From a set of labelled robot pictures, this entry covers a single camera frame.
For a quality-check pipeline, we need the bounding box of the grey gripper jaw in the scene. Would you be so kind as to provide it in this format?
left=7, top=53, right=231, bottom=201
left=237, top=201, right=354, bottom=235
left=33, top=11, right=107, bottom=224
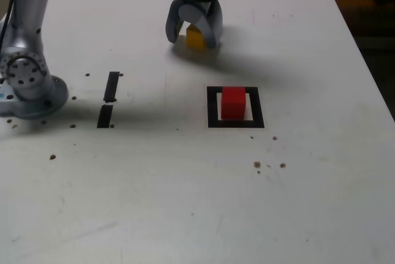
left=164, top=0, right=188, bottom=44
left=178, top=0, right=223, bottom=49

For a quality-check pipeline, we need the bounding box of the yellow cube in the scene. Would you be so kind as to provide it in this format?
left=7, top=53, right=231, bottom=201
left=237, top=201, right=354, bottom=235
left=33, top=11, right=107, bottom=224
left=186, top=25, right=206, bottom=51

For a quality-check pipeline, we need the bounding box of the red cube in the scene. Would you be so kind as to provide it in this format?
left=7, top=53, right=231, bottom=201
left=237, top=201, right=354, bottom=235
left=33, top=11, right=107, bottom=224
left=220, top=86, right=247, bottom=121

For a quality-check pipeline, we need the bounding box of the black tape square outline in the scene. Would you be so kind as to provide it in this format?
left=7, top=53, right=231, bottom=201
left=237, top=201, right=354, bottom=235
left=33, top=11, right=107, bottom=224
left=206, top=86, right=265, bottom=129

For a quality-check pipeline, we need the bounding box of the black tape strip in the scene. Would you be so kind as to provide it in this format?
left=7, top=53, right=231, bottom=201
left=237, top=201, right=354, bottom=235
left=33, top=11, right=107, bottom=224
left=96, top=71, right=120, bottom=129

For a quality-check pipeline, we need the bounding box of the black cable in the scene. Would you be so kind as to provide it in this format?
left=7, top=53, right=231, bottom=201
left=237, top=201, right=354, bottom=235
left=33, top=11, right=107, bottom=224
left=0, top=0, right=20, bottom=55

